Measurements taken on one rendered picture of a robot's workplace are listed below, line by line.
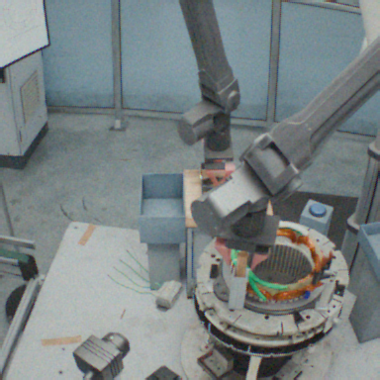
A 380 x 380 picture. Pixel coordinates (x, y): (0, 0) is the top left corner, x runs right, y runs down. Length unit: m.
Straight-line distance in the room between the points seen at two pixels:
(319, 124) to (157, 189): 0.78
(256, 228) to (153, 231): 0.47
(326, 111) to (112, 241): 1.05
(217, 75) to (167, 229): 0.38
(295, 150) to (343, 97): 0.11
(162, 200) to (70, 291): 0.36
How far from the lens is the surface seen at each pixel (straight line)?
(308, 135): 0.67
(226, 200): 0.71
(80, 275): 1.50
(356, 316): 1.37
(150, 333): 1.34
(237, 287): 0.94
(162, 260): 1.35
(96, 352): 0.56
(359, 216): 1.47
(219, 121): 1.19
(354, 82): 0.64
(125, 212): 2.90
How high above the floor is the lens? 1.86
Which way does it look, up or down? 38 degrees down
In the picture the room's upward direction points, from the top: 1 degrees clockwise
